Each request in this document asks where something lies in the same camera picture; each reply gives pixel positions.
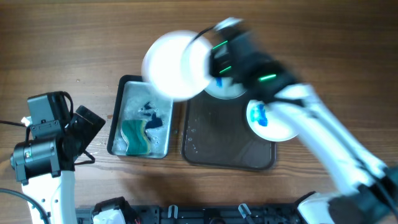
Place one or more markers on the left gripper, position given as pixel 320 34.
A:
pixel 90 130

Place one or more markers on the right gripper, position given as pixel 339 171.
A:
pixel 221 55

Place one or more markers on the green yellow sponge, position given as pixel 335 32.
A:
pixel 134 133

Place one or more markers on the white plate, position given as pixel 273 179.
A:
pixel 265 124
pixel 225 89
pixel 177 65

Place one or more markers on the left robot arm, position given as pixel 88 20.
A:
pixel 45 162

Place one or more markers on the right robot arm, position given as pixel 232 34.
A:
pixel 366 187

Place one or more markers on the black metal water tray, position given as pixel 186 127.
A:
pixel 137 99

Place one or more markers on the brown plastic tray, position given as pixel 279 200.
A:
pixel 216 133

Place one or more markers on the white plate top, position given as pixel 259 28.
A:
pixel 225 89

